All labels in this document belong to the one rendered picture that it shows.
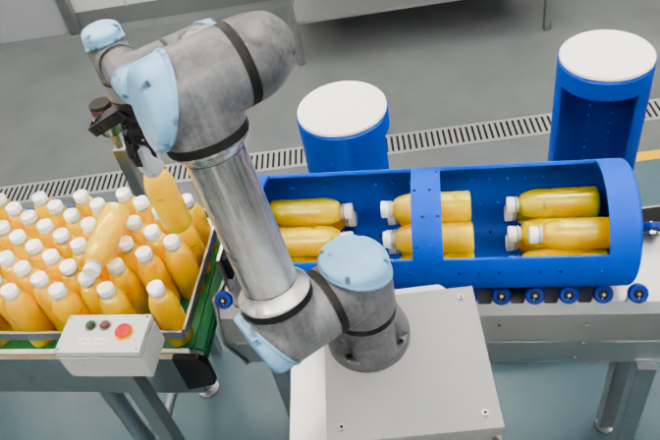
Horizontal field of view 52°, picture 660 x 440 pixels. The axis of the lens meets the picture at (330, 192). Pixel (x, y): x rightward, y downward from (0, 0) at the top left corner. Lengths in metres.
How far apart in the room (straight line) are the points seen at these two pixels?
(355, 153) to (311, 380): 0.89
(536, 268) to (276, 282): 0.69
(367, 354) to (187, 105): 0.57
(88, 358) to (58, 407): 1.39
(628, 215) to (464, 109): 2.31
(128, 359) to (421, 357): 0.67
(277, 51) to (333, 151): 1.16
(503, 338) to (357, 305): 0.70
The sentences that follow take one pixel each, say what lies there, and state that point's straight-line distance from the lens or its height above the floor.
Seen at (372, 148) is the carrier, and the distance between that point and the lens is 2.04.
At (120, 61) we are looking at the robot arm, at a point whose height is 1.68.
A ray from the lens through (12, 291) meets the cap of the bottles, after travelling 1.81.
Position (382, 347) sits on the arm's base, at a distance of 1.19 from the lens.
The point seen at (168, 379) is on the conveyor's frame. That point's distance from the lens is 1.85.
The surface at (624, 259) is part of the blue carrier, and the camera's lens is 1.53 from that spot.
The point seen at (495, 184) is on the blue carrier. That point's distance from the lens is 1.70.
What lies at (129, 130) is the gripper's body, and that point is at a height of 1.49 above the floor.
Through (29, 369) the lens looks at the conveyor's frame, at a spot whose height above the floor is 0.85.
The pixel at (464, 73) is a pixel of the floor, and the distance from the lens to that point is 4.00.
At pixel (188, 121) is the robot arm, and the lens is 0.84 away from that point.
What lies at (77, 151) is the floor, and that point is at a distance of 4.15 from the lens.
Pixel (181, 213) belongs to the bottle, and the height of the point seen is 1.21.
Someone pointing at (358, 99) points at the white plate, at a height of 1.04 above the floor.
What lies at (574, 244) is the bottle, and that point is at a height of 1.12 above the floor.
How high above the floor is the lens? 2.27
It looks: 43 degrees down
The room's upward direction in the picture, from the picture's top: 12 degrees counter-clockwise
